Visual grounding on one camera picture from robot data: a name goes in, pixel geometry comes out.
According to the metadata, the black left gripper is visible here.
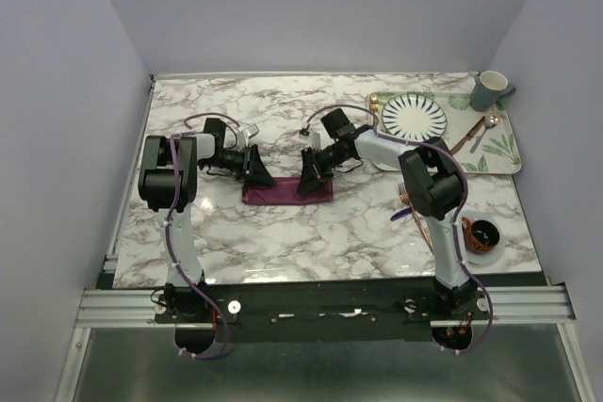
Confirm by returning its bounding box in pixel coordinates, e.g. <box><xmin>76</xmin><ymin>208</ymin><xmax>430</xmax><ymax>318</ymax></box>
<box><xmin>200</xmin><ymin>144</ymin><xmax>275</xmax><ymax>187</ymax></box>

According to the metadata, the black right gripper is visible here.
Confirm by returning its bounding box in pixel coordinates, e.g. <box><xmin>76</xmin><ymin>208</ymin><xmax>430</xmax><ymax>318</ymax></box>
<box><xmin>297</xmin><ymin>144</ymin><xmax>350</xmax><ymax>196</ymax></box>

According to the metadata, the purple satin napkin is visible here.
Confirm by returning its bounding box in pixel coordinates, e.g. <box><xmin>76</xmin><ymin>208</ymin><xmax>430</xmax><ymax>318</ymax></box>
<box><xmin>241</xmin><ymin>177</ymin><xmax>334</xmax><ymax>206</ymax></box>

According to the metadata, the rose gold fork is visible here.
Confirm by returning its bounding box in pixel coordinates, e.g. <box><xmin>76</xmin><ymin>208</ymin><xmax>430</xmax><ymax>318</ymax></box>
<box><xmin>398</xmin><ymin>183</ymin><xmax>433</xmax><ymax>252</ymax></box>

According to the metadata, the purple handled knife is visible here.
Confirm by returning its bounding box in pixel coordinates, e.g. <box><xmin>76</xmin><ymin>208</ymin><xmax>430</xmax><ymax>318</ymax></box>
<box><xmin>390</xmin><ymin>207</ymin><xmax>413</xmax><ymax>221</ymax></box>

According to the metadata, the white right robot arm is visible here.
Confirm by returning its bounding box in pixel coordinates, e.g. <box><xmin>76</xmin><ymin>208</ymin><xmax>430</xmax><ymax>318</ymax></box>
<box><xmin>297</xmin><ymin>105</ymin><xmax>477</xmax><ymax>319</ymax></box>

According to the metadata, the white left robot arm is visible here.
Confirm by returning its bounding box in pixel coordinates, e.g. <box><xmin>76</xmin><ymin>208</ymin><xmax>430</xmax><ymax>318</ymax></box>
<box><xmin>138</xmin><ymin>113</ymin><xmax>275</xmax><ymax>322</ymax></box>

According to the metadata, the gold spoon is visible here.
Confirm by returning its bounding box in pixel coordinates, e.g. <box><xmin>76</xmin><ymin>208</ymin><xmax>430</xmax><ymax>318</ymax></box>
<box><xmin>369</xmin><ymin>93</ymin><xmax>379</xmax><ymax>111</ymax></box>

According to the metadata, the striped white blue plate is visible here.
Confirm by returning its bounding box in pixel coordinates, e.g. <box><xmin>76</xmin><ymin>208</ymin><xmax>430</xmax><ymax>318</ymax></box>
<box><xmin>381</xmin><ymin>93</ymin><xmax>448</xmax><ymax>141</ymax></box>

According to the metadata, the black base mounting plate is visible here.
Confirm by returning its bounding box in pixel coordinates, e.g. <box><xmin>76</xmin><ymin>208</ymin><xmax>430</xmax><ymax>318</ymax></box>
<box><xmin>155</xmin><ymin>277</ymin><xmax>490</xmax><ymax>346</ymax></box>

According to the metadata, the leaf pattern serving tray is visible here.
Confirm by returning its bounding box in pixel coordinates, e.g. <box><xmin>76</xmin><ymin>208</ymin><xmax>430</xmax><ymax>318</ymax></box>
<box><xmin>373</xmin><ymin>91</ymin><xmax>522</xmax><ymax>175</ymax></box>

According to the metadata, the silver spoon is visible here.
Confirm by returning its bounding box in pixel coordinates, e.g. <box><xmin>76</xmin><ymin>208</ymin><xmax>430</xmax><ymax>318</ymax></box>
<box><xmin>470</xmin><ymin>115</ymin><xmax>499</xmax><ymax>153</ymax></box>

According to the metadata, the white saucer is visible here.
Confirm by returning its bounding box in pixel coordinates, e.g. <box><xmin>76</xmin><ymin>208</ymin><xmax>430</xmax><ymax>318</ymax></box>
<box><xmin>465</xmin><ymin>235</ymin><xmax>508</xmax><ymax>266</ymax></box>

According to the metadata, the grey green mug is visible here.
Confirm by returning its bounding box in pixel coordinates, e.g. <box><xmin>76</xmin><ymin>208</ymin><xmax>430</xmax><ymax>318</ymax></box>
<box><xmin>469</xmin><ymin>71</ymin><xmax>515</xmax><ymax>112</ymax></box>

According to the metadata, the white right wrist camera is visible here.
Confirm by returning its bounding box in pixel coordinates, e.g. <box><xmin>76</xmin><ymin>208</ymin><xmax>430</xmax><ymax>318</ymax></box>
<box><xmin>308</xmin><ymin>132</ymin><xmax>321</xmax><ymax>150</ymax></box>

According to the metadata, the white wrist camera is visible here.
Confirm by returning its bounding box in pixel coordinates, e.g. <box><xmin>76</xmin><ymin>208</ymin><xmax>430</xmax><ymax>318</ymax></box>
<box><xmin>237</xmin><ymin>124</ymin><xmax>260</xmax><ymax>148</ymax></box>
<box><xmin>308</xmin><ymin>132</ymin><xmax>321</xmax><ymax>150</ymax></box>

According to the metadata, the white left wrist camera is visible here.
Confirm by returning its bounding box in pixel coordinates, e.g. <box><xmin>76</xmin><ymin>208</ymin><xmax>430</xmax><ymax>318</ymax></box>
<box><xmin>237</xmin><ymin>124</ymin><xmax>260</xmax><ymax>148</ymax></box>

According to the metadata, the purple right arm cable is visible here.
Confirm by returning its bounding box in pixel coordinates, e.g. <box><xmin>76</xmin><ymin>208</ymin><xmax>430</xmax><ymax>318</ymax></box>
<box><xmin>299</xmin><ymin>105</ymin><xmax>495</xmax><ymax>355</ymax></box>

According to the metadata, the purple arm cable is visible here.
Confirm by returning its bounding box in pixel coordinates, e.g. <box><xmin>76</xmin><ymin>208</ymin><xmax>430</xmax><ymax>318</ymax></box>
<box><xmin>162</xmin><ymin>112</ymin><xmax>246</xmax><ymax>362</ymax></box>
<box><xmin>299</xmin><ymin>105</ymin><xmax>495</xmax><ymax>355</ymax></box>

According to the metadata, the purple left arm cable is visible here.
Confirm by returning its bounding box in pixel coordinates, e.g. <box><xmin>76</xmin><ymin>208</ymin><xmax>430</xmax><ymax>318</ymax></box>
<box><xmin>162</xmin><ymin>112</ymin><xmax>246</xmax><ymax>362</ymax></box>

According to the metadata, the brown handled knife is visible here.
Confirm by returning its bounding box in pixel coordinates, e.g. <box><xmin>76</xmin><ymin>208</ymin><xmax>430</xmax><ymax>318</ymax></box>
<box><xmin>450</xmin><ymin>116</ymin><xmax>485</xmax><ymax>155</ymax></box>

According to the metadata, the round table cable hole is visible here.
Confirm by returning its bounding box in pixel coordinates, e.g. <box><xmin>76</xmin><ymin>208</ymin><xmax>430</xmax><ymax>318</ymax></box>
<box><xmin>462</xmin><ymin>217</ymin><xmax>501</xmax><ymax>254</ymax></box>

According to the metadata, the aluminium frame rail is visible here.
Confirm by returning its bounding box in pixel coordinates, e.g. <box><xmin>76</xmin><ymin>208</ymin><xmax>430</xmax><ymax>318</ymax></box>
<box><xmin>75</xmin><ymin>281</ymin><xmax>576</xmax><ymax>328</ymax></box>

